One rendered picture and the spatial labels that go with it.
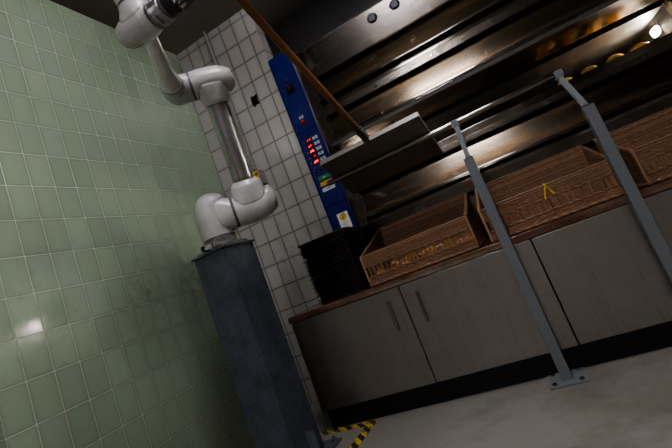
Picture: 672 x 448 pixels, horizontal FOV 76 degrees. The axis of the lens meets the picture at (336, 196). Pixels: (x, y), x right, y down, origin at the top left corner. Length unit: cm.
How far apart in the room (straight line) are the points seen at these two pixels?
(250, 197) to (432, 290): 93
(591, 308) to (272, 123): 206
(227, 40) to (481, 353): 252
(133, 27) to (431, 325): 164
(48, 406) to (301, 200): 165
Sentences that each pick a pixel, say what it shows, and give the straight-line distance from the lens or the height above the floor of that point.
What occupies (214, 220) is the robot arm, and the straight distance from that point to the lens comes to 208.
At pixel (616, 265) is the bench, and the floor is 35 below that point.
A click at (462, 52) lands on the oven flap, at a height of 159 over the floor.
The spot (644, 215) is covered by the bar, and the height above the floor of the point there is 49.
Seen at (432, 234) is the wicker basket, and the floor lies 71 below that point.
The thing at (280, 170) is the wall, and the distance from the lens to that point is 287.
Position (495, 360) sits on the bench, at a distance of 206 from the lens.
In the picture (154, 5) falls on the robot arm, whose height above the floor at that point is 169.
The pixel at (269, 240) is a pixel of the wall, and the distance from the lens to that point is 292.
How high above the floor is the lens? 71
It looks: 9 degrees up
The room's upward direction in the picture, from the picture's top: 21 degrees counter-clockwise
